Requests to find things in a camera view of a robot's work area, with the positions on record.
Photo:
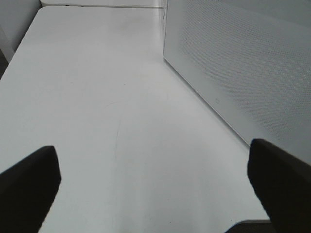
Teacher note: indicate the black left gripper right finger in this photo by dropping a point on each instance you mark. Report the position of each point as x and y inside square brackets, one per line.
[282, 183]

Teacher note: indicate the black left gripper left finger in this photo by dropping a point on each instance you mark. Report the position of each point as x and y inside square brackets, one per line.
[28, 190]

